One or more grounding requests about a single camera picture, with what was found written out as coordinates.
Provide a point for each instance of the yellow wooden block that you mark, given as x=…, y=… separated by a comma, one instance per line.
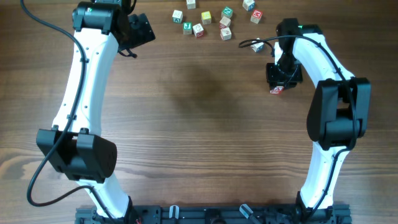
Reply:
x=206, y=17

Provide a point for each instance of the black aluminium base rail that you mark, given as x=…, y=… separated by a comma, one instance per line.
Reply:
x=282, y=213

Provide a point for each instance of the wooden block red pattern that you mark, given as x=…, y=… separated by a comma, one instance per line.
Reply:
x=224, y=22

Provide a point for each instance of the green N wooden block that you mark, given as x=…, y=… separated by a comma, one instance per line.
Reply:
x=227, y=12

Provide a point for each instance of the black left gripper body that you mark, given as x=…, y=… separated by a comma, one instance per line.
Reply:
x=143, y=32

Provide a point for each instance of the wooden block blue top right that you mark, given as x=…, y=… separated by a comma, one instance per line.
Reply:
x=248, y=5

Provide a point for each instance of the wooden block blue side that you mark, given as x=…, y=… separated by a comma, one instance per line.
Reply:
x=257, y=46

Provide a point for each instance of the red A wooden block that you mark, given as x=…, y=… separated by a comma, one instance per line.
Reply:
x=277, y=90

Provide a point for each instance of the red M wooden block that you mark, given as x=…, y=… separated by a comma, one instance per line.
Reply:
x=256, y=16

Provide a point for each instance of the plain wooden block top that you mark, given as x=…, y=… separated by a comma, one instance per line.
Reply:
x=191, y=4

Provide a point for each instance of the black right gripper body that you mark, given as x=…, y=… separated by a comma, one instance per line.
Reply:
x=283, y=78

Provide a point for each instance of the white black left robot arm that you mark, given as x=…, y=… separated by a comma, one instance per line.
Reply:
x=73, y=145

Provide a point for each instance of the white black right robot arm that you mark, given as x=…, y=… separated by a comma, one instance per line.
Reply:
x=338, y=114

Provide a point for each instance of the wooden block red side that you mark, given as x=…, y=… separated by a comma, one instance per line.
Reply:
x=198, y=30

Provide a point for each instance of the green J wooden block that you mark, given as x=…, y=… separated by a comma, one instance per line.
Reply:
x=187, y=28

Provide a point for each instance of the wooden block red drawing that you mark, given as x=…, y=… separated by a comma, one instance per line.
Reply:
x=225, y=33

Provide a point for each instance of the wooden block green side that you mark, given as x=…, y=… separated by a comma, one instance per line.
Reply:
x=177, y=16

